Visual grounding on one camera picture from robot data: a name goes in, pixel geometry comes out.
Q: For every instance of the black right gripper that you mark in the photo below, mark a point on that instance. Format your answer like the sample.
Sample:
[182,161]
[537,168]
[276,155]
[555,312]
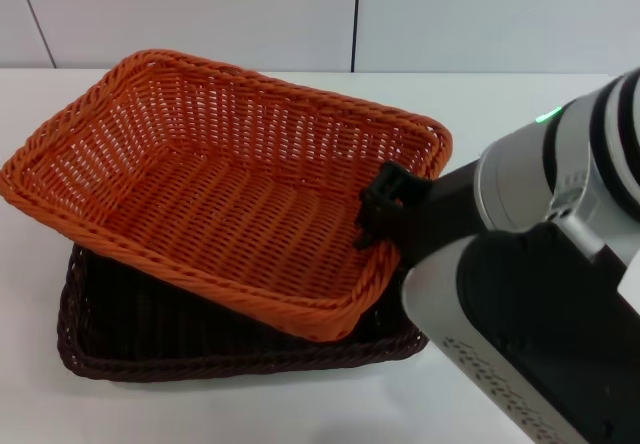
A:
[440,214]

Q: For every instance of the orange woven basket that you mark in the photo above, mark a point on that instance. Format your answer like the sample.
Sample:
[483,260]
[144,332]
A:
[210,199]

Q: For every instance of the dark brown woven basket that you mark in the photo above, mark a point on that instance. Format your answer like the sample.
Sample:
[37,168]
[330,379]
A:
[200,359]

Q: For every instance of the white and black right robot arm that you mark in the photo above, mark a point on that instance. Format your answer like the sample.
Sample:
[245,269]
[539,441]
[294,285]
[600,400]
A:
[530,179]

